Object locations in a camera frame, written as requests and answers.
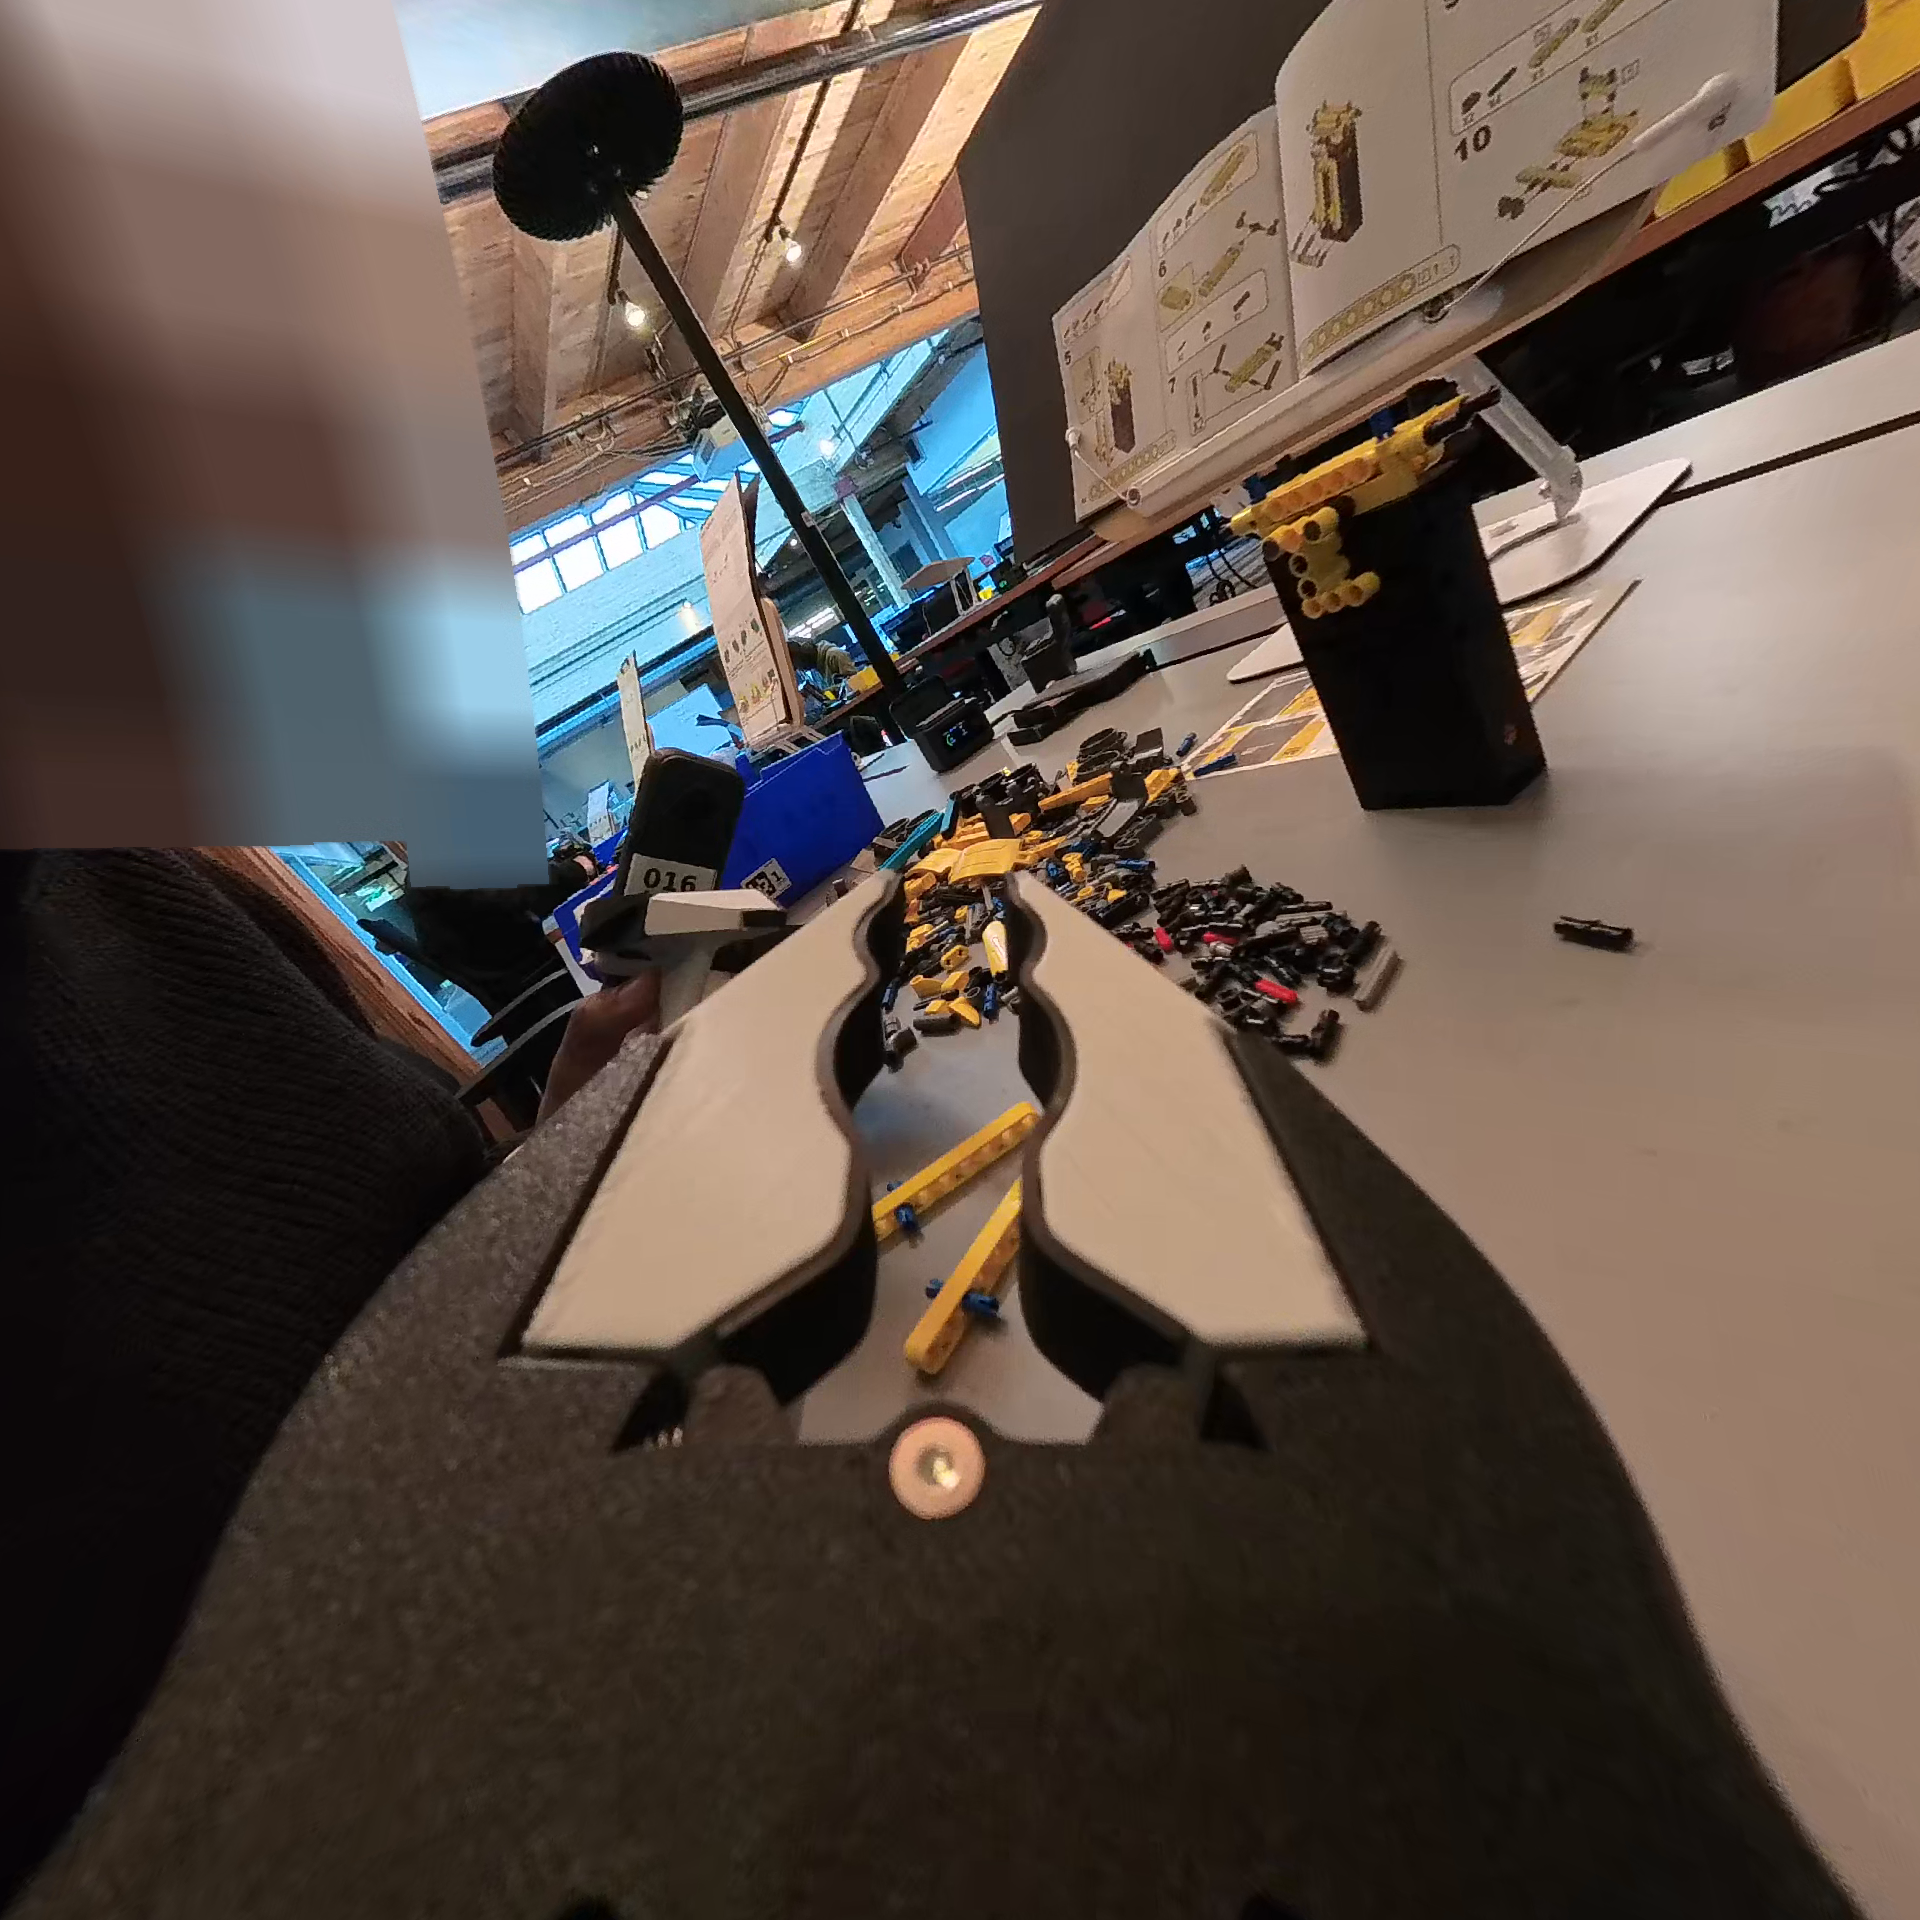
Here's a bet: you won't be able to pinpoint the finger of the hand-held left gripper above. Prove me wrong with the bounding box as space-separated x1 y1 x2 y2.
643 887 792 943

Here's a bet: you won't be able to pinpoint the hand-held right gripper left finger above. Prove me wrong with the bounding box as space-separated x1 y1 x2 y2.
521 873 905 1395

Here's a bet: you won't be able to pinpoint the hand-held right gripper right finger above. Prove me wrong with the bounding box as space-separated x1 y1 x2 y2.
1008 873 1367 1403

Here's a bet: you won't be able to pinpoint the yellow perforated beam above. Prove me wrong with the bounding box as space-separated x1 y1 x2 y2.
873 1101 1039 1242
903 1182 1024 1374

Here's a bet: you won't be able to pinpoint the person's left hand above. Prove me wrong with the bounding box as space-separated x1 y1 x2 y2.
539 970 670 1123

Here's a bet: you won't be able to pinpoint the blue storage bin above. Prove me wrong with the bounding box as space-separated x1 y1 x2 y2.
550 731 887 953

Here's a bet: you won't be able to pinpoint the cardboard sign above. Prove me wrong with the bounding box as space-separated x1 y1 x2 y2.
696 470 805 744

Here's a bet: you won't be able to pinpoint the pile of black red pins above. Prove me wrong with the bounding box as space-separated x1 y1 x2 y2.
1110 871 1402 1058

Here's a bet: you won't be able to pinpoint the pile of yellow building pieces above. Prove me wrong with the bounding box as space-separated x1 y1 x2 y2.
871 757 1202 1037

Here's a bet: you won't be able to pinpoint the black and yellow brick model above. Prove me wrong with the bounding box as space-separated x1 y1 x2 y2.
1230 386 1547 810

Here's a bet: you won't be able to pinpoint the black round lamp on pole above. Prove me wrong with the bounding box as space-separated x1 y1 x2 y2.
491 53 920 706

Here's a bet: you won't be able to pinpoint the dark grey divider panel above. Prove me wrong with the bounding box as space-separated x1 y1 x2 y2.
957 0 1352 565

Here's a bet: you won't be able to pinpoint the white booklet stand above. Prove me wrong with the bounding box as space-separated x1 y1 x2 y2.
1078 270 1696 682

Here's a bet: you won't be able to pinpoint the instruction booklet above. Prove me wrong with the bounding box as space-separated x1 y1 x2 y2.
1049 0 1778 518

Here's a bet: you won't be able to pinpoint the yellow storage bins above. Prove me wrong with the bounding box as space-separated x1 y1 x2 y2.
1657 0 1920 213

